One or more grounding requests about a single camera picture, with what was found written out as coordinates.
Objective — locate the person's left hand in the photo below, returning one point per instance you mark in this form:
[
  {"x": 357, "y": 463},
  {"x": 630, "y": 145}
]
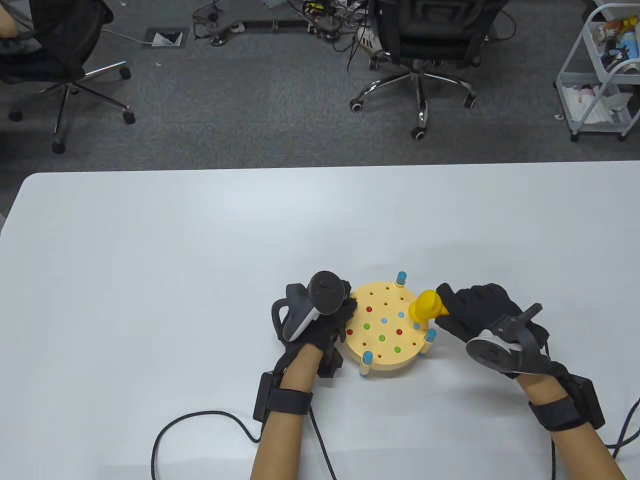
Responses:
[{"x": 332, "y": 327}]

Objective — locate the person's right hand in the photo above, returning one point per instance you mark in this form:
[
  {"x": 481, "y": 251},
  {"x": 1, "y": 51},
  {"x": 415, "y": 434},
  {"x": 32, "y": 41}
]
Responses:
[{"x": 480, "y": 305}]

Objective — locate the grey tracking controller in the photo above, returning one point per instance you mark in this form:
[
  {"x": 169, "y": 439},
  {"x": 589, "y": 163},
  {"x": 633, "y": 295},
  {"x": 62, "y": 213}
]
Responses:
[
  {"x": 492, "y": 355},
  {"x": 325, "y": 292}
]

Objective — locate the yellow toy hammer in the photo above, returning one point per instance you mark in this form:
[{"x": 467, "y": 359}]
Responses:
[{"x": 427, "y": 307}]

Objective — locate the yellow round tap bench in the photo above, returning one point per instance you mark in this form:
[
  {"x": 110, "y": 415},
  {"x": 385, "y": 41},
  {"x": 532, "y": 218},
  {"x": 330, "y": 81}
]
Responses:
[{"x": 390, "y": 362}]

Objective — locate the person's right forearm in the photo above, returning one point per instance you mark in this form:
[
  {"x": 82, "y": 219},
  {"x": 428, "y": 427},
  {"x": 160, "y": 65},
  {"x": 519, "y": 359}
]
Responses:
[{"x": 585, "y": 450}]

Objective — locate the person's left forearm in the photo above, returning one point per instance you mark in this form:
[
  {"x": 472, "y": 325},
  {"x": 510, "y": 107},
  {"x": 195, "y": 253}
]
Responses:
[{"x": 285, "y": 440}]

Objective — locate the white crumpled cloth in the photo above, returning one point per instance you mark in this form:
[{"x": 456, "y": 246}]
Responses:
[{"x": 595, "y": 107}]

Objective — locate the black mesh office chair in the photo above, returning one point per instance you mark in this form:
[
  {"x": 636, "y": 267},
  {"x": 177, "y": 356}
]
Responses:
[{"x": 430, "y": 45}]

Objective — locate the pile of colourful toys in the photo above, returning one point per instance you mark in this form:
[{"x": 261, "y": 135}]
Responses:
[{"x": 627, "y": 45}]

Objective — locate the floor outlet box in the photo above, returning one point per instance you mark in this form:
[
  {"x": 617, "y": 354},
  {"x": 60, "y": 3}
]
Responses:
[{"x": 165, "y": 39}]

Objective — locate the black chrome office chair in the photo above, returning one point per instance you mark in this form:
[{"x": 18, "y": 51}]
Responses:
[{"x": 60, "y": 35}]

